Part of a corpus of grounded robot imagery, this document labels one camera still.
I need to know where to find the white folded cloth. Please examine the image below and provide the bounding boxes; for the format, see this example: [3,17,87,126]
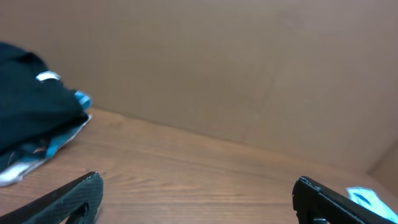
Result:
[1,114,92,187]

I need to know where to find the light blue t-shirt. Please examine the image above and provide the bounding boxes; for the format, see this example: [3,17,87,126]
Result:
[346,187,398,223]

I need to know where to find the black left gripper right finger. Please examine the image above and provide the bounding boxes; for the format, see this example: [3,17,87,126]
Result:
[292,176,396,224]

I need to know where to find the black t-shirt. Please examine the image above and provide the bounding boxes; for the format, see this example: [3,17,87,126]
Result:
[1,42,88,154]

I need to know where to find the blue denim jeans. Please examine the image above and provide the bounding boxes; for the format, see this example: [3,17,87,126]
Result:
[1,91,92,176]

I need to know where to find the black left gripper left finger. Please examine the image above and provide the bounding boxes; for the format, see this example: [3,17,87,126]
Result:
[1,172,103,224]

